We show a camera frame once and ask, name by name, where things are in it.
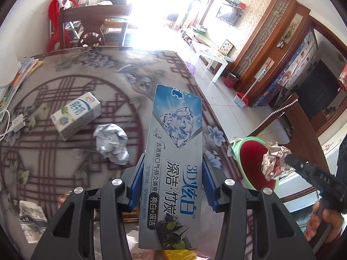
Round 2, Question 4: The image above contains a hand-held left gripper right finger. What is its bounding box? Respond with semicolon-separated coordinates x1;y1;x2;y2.
202;153;318;260

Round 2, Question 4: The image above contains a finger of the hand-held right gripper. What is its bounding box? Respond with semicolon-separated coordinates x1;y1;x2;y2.
285;154;312;180

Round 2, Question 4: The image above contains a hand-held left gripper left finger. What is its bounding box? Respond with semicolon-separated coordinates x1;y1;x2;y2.
30;153;147;260

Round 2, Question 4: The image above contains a foil ball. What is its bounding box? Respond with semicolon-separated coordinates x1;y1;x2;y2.
261;141;296;180

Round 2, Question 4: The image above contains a grey toothpaste box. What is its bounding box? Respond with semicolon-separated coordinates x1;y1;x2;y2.
138;84;204;251

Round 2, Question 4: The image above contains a printed paper ball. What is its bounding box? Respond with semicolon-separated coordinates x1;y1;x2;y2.
93;124;130;165

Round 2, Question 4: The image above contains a green rimmed red bin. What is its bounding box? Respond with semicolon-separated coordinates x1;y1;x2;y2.
230;136;281;202

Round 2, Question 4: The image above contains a person's right hand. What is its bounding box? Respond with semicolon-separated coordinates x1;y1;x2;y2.
303;202;347;244

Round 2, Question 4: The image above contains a wooden chair with beaded trim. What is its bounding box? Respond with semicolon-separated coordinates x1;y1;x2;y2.
248;92;332;193

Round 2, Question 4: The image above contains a yellow packet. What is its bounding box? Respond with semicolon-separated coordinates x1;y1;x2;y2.
163;250;197;260

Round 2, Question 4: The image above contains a red white dustpan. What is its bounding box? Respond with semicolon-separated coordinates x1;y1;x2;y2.
234;68;267;109

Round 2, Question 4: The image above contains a white green milk carton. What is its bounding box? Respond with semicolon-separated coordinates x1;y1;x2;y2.
51;92;102;141

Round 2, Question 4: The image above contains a blue printed poster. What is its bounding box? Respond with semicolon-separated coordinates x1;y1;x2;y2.
252;30;319;107

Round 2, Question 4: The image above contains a red bucket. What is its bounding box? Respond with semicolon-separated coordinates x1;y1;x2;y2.
224;72;239;88

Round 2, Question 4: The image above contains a torn newspaper piece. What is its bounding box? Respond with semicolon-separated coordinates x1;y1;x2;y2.
18;200;49;244

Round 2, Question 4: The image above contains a wooden lattice partition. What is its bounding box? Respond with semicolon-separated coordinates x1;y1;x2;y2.
236;0;312;103

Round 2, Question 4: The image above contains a white coffee table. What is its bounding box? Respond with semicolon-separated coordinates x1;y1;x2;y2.
190;42;235;83

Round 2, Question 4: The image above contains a stack of books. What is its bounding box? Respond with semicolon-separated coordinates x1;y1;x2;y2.
0;57;44;109

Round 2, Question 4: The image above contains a white round container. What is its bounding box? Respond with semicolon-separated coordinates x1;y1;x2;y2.
0;60;21;89

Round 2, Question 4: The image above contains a dark wooden dining chair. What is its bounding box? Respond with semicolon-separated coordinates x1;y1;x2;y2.
59;5;132;50

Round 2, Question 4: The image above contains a red bag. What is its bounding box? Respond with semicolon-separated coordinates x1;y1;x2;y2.
48;0;79;52

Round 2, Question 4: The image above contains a white charger with cable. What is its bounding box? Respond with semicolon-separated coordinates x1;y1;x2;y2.
0;109;29;141

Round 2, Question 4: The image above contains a wall television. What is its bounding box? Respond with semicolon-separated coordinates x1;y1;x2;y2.
216;5;242;27

